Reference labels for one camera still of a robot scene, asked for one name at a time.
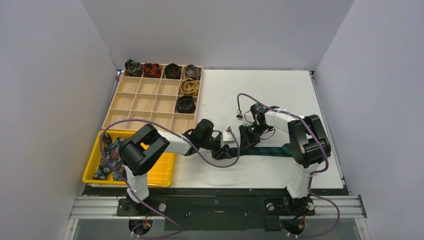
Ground rolled yellow beetle tie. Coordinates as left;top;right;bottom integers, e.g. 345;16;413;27
179;78;200;97

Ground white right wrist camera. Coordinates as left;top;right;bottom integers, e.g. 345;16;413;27
242;111;256;126

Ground yellow plastic tray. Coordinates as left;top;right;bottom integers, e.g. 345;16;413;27
82;130;176;188

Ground floral dark tie in tray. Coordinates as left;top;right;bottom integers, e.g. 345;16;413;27
92;133;127;181

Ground green navy striped tie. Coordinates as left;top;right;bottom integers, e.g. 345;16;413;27
240;144;293;158

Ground rolled red black tie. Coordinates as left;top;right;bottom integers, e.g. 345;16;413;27
142;63;162;78

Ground rolled black grey tie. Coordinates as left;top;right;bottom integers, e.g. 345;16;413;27
124;59;143;78

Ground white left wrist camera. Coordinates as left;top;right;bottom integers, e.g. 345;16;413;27
221;130;236;145

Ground rolled grey patterned tie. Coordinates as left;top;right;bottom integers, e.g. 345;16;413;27
184;64;202;81

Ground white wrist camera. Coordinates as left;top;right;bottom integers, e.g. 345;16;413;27
221;130;236;145
242;111;256;126

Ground wooden compartment organizer box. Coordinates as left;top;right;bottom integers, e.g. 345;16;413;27
102;63;204;133

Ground aluminium black mounting rail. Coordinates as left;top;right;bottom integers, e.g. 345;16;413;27
63;188;371;240

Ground rolled navy floral tie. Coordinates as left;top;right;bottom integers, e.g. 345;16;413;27
176;95;196;114

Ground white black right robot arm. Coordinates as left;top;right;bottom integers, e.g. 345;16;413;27
238;103;331;215

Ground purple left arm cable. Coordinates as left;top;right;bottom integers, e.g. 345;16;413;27
98;118;241;239

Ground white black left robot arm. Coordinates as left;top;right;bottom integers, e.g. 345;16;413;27
119;119;239;215

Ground rolled black gold tie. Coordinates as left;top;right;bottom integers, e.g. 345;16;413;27
164;63;182;80

